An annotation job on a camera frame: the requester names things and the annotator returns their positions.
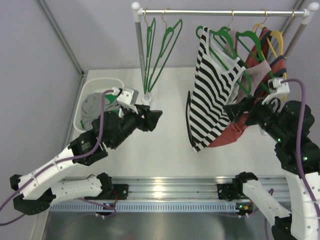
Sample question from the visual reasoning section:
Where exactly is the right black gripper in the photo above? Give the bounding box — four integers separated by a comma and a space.
222, 91, 287, 140

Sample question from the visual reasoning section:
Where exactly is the black white striped tank top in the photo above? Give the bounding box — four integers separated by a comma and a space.
186, 26, 246, 153

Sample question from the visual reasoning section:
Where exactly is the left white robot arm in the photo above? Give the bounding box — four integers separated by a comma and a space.
10, 104, 163, 216

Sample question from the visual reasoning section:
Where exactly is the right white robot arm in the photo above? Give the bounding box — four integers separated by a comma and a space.
217, 95, 320, 240

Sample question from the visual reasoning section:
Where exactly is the green hanger holding pink top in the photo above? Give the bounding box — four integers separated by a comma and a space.
237, 31, 270, 96

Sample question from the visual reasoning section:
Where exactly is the pink tank top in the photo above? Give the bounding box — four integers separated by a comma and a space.
223, 29, 271, 103

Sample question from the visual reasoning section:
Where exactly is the rust red tank top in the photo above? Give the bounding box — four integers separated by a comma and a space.
208, 27, 288, 148

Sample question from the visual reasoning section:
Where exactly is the yellow hanger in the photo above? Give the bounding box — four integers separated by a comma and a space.
252, 10, 288, 97

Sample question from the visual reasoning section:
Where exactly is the green cloth in basket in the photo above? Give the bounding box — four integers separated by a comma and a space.
79, 93, 122, 127

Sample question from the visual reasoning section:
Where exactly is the grey cloth in basket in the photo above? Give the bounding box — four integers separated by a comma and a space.
80, 92, 102, 131

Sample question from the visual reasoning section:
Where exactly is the white plastic laundry basket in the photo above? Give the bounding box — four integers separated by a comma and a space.
73, 77, 125, 133

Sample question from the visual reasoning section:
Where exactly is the metal clothes rack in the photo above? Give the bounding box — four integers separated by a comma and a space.
131, 1, 320, 137

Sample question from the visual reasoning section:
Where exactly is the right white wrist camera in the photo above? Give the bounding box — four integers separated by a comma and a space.
261, 78, 290, 105

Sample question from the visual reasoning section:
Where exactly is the aluminium mounting rail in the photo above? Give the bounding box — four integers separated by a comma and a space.
62, 176, 291, 201

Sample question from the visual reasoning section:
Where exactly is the slotted grey cable duct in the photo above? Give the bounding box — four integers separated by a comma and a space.
49, 201, 253, 215

